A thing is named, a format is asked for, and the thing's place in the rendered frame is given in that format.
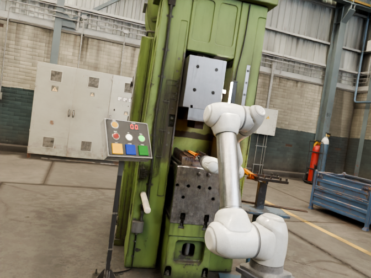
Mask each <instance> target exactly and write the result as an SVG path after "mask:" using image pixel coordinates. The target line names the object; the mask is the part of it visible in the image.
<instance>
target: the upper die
mask: <svg viewBox="0 0 371 278"><path fill-rule="evenodd" d="M203 114H204V110H202V109H195V108H179V115H178V118H179V119H183V120H192V121H200V122H204V119H203Z"/></svg>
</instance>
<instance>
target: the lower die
mask: <svg viewBox="0 0 371 278"><path fill-rule="evenodd" d="M183 152H184V154H183V153H181V152H180V155H179V160H180V161H181V162H182V164H181V165H189V166H195V167H202V166H201V165H200V162H199V161H198V160H197V161H195V155H194V154H192V153H190V152H188V151H187V150H184V151H183ZM191 164H192V165H191Z"/></svg>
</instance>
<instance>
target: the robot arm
mask: <svg viewBox="0 0 371 278"><path fill-rule="evenodd" d="M264 118H265V110H264V109H263V108H262V107H261V106H259V105H252V106H251V107H249V106H240V105H237V104H233V103H223V102H218V103H212V104H210V105H208V106H207V107H206V108H205V110H204V114H203V119H204V122H205V123H206V125H207V126H209V127H211V130H212V132H213V134H214V136H215V137H216V144H217V155H218V158H214V157H209V156H201V157H200V155H198V154H197V155H196V156H195V161H197V160H198V161H199V162H200V165H201V166H202V167H203V169H204V170H205V171H206V172H208V173H211V174H217V175H219V193H220V210H219V211H218V212H217V213H216V214H215V218H214V221H213V222H212V223H211V224H210V225H208V227H207V229H206V232H205V244H206V247H207V248H208V249H209V250H210V251H211V252H212V253H214V254H216V255H218V256H221V257H224V258H229V259H247V258H250V261H249V262H247V263H242V264H240V268H241V269H244V270H246V271H248V272H249V273H251V274H252V275H254V276H256V277H258V278H290V277H292V274H291V273H290V272H288V271H286V270H284V269H283V267H284V261H285V256H286V253H287V246H288V230H287V225H286V223H285V222H284V220H283V218H282V217H280V216H277V215H274V214H271V213H264V214H262V215H260V216H258V217H257V218H256V221H255V222H252V223H251V222H250V220H249V217H248V214H247V213H246V212H245V211H244V210H243V209H242V204H241V190H240V179H241V178H242V177H243V176H244V173H245V172H244V169H243V168H242V167H241V165H242V162H243V157H242V153H241V149H240V144H239V143H240V141H242V140H243V139H244V138H246V137H248V136H249V135H251V134H252V133H254V132H255V131H256V130H257V129H258V128H259V127H260V126H261V124H262V123H263V121H264Z"/></svg>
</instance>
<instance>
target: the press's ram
mask: <svg viewBox="0 0 371 278"><path fill-rule="evenodd" d="M226 63H227V61H222V60H216V59H212V58H206V57H200V56H195V55H189V56H188V57H187V58H185V60H184V68H183V76H182V84H181V91H180V96H179V104H178V108H195V109H202V110H205V108H206V107H207V106H208V105H210V104H212V103H218V102H221V98H222V94H225V93H226V90H223V86H224V78H225V71H226Z"/></svg>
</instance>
